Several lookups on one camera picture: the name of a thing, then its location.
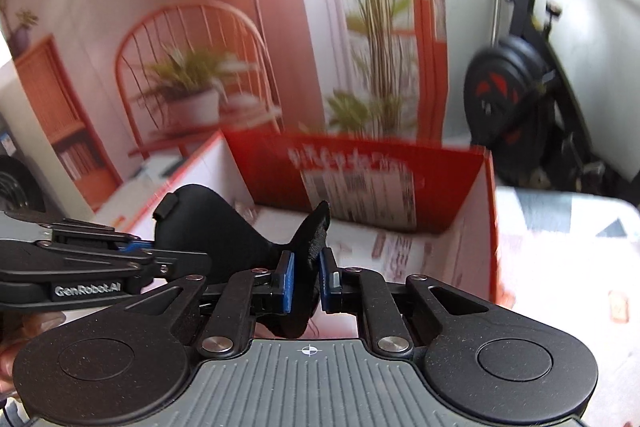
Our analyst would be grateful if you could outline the black soft cloth item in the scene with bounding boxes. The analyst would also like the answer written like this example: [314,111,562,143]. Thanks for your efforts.
[153,184,331,339]

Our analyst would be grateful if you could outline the printed room backdrop poster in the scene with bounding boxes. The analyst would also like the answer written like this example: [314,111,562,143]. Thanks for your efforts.
[1,0,448,216]

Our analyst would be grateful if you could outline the operator left hand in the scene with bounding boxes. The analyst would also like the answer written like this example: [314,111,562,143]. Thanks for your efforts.
[1,311,66,399]

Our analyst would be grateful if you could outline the red strawberry cardboard box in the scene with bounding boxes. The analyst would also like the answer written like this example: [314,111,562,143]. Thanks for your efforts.
[96,131,498,300]

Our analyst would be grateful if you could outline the white patterned table cloth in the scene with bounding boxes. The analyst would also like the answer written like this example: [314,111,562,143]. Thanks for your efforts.
[496,186,639,426]

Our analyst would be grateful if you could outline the black exercise bike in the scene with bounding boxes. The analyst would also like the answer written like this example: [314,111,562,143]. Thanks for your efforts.
[463,0,639,205]

